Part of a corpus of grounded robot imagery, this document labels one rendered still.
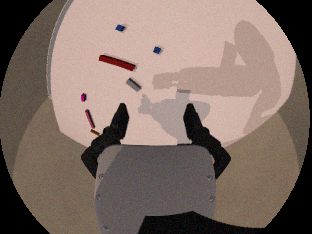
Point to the grey rod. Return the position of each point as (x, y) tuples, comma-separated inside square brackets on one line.
[(133, 84)]

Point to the red rod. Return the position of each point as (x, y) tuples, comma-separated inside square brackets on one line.
[(117, 62)]

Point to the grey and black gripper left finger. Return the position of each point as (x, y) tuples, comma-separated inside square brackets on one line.
[(110, 136)]

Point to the pink rod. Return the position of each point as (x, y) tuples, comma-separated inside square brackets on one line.
[(89, 118)]

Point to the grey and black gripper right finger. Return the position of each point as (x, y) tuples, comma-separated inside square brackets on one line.
[(201, 136)]

